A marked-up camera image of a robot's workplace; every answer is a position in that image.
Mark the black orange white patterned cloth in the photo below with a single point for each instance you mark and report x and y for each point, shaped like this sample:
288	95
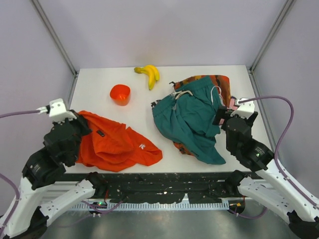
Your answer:
154	103

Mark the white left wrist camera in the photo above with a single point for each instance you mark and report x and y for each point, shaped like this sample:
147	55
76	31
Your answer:
57	111

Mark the orange plastic cup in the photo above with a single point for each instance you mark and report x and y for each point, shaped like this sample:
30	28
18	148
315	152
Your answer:
120	94

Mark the teal green shorts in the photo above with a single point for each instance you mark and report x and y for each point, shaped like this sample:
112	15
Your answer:
185	117

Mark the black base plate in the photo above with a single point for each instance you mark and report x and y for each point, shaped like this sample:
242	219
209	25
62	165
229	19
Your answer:
169	188

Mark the white slotted cable duct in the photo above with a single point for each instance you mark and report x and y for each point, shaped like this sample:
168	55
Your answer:
182	206

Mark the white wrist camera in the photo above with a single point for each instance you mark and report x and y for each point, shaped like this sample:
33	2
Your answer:
57	111
245	108

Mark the orange shorts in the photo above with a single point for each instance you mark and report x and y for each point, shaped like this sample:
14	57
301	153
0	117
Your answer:
112	146

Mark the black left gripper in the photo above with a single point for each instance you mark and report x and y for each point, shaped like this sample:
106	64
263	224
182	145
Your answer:
79	123

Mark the pink navy patterned cloth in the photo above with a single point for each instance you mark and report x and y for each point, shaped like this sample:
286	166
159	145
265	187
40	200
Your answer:
232	106

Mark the yellow banana bunch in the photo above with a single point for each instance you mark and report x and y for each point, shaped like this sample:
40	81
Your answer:
152	72

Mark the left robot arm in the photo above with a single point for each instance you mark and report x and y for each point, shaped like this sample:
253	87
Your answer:
28	217

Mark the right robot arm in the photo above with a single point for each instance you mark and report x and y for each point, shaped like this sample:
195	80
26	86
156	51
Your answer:
288	198

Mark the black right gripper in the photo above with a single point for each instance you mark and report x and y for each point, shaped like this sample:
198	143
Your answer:
225	119

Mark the orange camouflage cloth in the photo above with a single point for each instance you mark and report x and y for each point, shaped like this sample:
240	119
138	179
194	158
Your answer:
221	81

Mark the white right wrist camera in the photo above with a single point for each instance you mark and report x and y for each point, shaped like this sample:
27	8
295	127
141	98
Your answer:
245	108

